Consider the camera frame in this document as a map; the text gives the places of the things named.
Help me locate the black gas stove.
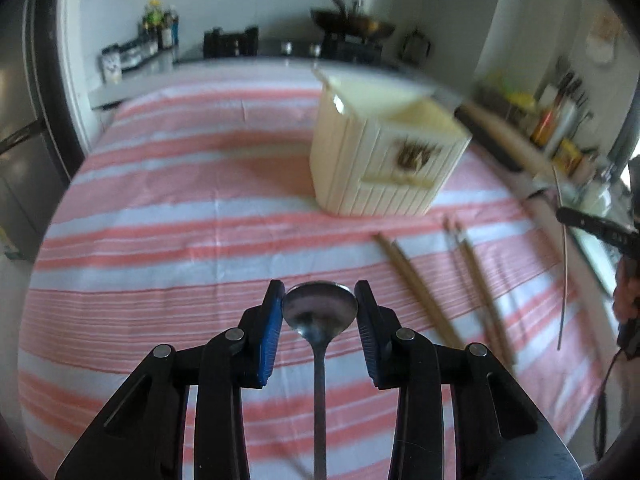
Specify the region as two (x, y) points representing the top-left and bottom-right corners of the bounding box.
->
(175, 25), (401, 68)

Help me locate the yellow printed cup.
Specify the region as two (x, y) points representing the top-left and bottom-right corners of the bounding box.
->
(552, 139), (587, 172)

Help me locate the black cable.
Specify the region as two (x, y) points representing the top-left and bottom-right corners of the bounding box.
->
(594, 349), (627, 462)

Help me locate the wooden chopstick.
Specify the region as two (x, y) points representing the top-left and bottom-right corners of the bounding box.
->
(444, 216), (507, 361)
(372, 232), (455, 350)
(390, 240), (467, 350)
(453, 220), (517, 367)

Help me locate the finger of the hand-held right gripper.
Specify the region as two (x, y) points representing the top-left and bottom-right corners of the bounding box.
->
(556, 206), (640, 261)

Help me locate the white knife block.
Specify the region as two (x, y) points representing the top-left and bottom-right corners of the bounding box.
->
(537, 72), (594, 157)

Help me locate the dark wok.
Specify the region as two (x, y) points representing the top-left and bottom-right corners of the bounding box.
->
(310, 0), (397, 43)

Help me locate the steel refrigerator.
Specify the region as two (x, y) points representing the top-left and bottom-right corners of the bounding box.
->
(0, 0), (71, 261)

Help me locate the black bar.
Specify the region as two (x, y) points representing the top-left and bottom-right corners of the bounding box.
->
(452, 109), (526, 173)

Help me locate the person's right hand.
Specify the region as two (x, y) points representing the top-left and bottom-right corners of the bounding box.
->
(612, 257), (640, 322)

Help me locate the black door frame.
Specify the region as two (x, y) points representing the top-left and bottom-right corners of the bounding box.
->
(27, 0), (90, 186)

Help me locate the dark sauce bottle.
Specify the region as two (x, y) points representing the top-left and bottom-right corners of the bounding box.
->
(158, 12), (174, 52)

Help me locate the metal spoon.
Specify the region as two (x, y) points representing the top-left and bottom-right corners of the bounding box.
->
(281, 281), (359, 480)

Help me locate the paper bag on wall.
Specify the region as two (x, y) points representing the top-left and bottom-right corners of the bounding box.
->
(585, 10), (626, 66)

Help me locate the yellow plastic bag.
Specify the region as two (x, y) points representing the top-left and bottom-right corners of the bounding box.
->
(479, 74), (539, 112)

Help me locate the wooden cutting board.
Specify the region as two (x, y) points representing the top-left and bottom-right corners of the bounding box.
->
(462, 101), (557, 181)

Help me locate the row of spice jars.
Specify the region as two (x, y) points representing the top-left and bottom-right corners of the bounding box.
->
(100, 37), (157, 86)

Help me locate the brown seasoning bottle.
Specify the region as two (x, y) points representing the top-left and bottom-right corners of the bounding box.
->
(530, 106), (557, 147)

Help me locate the dark kettle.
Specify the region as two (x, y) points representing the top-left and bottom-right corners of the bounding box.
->
(400, 27), (432, 63)

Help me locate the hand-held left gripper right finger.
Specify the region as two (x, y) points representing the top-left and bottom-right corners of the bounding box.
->
(354, 280), (583, 480)

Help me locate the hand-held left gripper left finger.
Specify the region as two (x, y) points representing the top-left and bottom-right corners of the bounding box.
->
(55, 279), (287, 480)

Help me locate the cream utensil holder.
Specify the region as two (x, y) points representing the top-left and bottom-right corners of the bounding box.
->
(309, 62), (472, 218)

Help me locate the pink striped tablecloth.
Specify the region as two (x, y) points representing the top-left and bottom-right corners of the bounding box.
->
(17, 77), (618, 480)

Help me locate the yellow cap oil bottle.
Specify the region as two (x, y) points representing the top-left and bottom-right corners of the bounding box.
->
(141, 0), (164, 43)

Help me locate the thin metal utensil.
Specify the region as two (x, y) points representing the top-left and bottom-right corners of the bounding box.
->
(551, 165), (572, 352)

